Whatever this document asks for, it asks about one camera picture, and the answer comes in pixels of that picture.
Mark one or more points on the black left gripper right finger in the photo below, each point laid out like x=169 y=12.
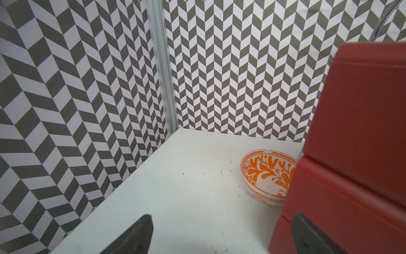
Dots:
x=309 y=239

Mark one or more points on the red plastic drawer cabinet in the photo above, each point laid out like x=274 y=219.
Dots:
x=351 y=180

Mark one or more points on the chrome wire stand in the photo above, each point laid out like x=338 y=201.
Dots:
x=385 y=15

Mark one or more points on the aluminium corner post left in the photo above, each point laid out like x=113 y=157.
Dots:
x=161 y=50

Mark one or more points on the orange patterned ceramic bowl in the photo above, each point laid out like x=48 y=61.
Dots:
x=267 y=175

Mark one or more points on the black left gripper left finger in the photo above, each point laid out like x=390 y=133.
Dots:
x=135 y=240

